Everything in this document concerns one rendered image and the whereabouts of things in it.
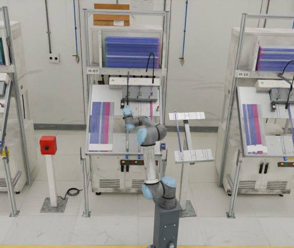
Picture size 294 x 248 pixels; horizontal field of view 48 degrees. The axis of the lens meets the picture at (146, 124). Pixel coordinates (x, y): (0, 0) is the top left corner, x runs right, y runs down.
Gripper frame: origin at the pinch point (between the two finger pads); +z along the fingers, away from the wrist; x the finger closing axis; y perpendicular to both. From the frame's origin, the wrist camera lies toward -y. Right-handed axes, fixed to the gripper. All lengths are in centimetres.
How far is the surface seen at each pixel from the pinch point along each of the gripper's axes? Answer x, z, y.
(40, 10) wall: 119, 100, 160
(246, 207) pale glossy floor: -126, 45, -84
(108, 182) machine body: 20, 48, -59
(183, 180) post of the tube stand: -55, 19, -56
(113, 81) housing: 15.1, 1.5, 37.1
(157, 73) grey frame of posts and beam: -28, -1, 46
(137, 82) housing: -8.1, 1.4, 36.6
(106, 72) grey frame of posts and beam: 22, -2, 46
